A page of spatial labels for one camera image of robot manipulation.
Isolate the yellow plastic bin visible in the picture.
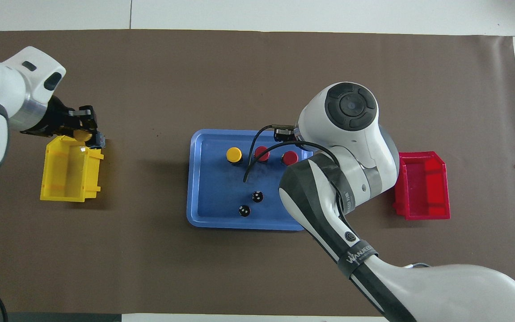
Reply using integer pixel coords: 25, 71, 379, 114
40, 136, 105, 203

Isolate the brown paper mat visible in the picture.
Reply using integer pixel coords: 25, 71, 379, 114
0, 29, 515, 318

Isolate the red plastic bin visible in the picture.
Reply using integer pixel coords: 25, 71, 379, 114
393, 151, 451, 220

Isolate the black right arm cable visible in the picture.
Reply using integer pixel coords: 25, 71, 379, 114
243, 124, 345, 213

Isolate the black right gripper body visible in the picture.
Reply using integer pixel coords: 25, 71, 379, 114
274, 127, 295, 143

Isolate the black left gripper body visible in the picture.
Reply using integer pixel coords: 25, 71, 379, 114
20, 95, 83, 136

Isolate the blue plastic tray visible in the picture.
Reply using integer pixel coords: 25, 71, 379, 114
186, 129, 314, 231

